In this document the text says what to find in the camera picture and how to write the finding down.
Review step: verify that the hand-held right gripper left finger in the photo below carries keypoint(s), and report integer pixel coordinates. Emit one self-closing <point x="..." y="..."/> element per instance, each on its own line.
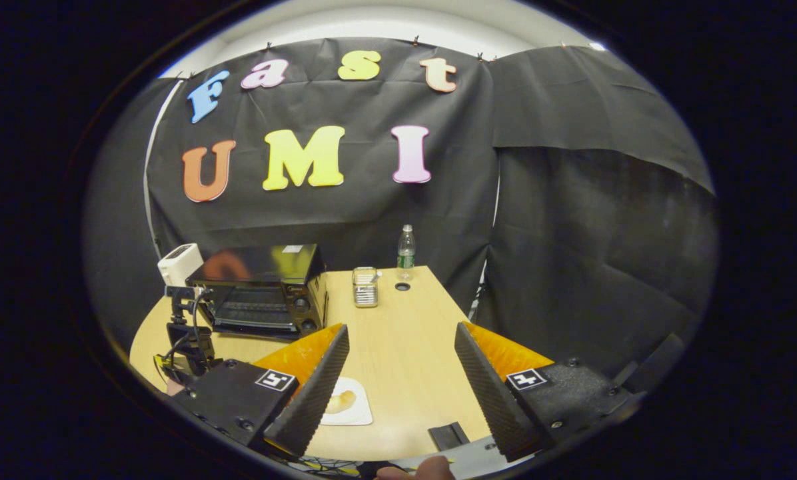
<point x="312" y="400"/>

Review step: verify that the black backdrop cloth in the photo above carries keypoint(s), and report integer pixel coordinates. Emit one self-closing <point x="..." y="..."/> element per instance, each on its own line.
<point x="572" y="200"/>

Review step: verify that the black rectangular object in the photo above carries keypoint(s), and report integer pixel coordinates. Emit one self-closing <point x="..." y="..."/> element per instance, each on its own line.
<point x="448" y="434"/>

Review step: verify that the clear bottle with green label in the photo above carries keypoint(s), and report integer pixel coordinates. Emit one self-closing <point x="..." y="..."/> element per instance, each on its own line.
<point x="406" y="256"/>

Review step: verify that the black electric oven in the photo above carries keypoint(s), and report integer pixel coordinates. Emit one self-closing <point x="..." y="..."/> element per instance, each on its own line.
<point x="265" y="266"/>

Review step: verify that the golden croissant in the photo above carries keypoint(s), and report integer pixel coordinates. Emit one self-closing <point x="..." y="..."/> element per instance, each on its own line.
<point x="342" y="401"/>

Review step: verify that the white square plate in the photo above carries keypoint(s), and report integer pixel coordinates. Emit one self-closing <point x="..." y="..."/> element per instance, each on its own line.
<point x="358" y="414"/>

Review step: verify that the small ceiling light panel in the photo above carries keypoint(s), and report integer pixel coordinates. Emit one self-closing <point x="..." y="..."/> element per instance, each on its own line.
<point x="596" y="46"/>

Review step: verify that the white toaster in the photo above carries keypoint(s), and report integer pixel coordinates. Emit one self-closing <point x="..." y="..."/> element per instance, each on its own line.
<point x="178" y="263"/>

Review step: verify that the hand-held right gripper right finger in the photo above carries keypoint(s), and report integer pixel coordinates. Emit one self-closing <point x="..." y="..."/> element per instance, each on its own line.
<point x="492" y="393"/>

